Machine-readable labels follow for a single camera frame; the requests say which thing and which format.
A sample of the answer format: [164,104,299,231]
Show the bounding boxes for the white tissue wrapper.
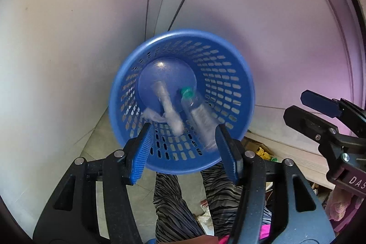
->
[142,81,184,136]

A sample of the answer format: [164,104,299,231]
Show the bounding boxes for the clear plastic bottle green cap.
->
[180,87,218,152]

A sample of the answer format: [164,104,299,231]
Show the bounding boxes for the hand in pink glove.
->
[325,186,354,222]

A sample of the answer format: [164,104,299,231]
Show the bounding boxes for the blue plastic waste basket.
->
[109,29,255,175]

